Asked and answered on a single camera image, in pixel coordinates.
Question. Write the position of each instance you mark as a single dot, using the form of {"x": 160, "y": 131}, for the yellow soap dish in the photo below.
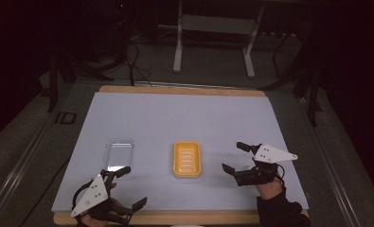
{"x": 186, "y": 159}

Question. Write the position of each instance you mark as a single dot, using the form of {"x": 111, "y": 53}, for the white metal stand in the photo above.
{"x": 214, "y": 24}

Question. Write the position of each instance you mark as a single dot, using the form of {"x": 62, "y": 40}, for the person's right hand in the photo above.
{"x": 270, "y": 189}

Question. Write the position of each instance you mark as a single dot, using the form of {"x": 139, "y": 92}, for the white table mat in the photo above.
{"x": 181, "y": 119}

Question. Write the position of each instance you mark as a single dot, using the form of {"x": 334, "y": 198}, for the wooden table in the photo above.
{"x": 181, "y": 90}

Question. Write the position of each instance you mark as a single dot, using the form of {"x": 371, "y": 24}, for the black floor bracket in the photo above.
{"x": 65, "y": 118}

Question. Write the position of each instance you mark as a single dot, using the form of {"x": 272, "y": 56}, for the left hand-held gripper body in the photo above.
{"x": 92, "y": 192}

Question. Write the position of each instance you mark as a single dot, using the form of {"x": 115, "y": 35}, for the person's left hand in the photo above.
{"x": 91, "y": 221}

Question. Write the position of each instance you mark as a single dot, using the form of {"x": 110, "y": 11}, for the black metal stand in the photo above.
{"x": 307, "y": 85}

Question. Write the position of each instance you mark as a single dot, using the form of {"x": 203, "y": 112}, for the clear plastic soap dish lid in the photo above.
{"x": 118, "y": 154}

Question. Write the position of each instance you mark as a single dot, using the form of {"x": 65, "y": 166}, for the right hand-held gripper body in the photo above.
{"x": 271, "y": 154}

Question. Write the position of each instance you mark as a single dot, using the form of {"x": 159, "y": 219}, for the black tripod stand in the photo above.
{"x": 61, "y": 75}

